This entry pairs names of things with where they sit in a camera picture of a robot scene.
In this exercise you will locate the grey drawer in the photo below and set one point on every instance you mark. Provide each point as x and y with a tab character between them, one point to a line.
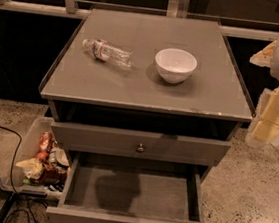
140	144
112	189

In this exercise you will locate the red snack bag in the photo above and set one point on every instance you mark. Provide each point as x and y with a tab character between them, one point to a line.
45	142

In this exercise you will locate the yellow snack bag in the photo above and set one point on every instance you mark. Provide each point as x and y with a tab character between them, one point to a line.
32	168

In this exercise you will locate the white bowl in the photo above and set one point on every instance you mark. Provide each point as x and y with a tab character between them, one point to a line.
175	65

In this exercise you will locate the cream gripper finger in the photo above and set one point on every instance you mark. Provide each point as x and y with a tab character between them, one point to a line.
263	58

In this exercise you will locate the grey drawer cabinet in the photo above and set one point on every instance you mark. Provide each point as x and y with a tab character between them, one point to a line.
212	103

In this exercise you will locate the brown snack bag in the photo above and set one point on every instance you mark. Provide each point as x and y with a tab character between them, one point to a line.
53	174

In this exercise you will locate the clear plastic storage bin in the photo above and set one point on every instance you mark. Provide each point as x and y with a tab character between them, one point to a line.
15	180

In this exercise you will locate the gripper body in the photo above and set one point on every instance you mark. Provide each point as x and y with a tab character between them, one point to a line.
264	126

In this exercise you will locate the clear plastic water bottle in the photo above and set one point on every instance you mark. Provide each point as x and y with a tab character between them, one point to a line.
106	52

